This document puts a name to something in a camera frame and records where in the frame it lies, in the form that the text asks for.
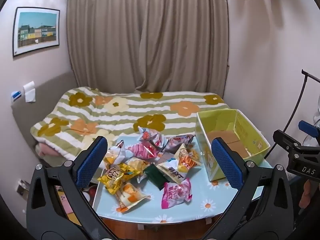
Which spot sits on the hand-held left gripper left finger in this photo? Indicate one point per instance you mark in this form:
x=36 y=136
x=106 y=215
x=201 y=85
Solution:
x=92 y=160

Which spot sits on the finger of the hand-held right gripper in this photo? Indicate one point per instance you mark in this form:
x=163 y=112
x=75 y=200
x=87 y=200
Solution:
x=308 y=129
x=286 y=140

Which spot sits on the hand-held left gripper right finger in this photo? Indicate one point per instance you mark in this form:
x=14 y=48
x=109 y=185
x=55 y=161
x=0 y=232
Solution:
x=226 y=165

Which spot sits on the green cardboard box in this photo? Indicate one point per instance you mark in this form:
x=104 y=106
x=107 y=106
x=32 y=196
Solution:
x=250 y=132

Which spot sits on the cream orange cake packet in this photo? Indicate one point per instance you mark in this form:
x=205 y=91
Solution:
x=130 y=196

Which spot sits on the pile of snack packets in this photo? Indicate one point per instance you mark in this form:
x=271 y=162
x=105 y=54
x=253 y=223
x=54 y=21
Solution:
x=150 y=140

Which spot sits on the dark green snack packet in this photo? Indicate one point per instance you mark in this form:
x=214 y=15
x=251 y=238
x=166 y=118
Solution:
x=155 y=177

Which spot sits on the person's right hand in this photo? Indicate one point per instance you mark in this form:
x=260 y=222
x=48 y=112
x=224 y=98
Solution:
x=307 y=193

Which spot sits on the striped floral blanket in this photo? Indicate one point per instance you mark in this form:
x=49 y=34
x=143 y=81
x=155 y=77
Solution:
x=112 y=115

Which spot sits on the wooden table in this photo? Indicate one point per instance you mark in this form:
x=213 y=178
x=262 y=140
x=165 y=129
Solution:
x=155 y=227

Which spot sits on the beige curtain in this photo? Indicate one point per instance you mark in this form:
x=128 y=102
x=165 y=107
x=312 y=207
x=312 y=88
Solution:
x=150 y=35

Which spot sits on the framed landscape picture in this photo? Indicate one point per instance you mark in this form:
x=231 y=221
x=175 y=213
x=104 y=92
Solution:
x=37 y=30

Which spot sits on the wall socket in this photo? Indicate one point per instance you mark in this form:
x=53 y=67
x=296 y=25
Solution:
x=23 y=188

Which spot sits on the blue and white wall holder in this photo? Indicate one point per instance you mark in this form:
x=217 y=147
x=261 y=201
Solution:
x=16 y=95

